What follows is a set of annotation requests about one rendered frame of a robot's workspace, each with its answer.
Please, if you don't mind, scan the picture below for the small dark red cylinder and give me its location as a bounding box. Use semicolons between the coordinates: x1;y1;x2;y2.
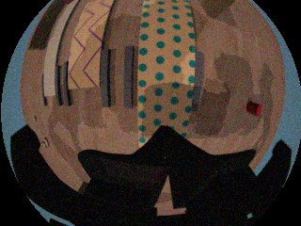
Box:
246;101;261;117

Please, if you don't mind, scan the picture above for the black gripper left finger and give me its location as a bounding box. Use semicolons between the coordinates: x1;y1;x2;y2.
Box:
78;125;170;207

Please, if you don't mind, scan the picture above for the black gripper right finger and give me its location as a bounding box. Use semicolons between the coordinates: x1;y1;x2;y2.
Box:
165;125;256;210

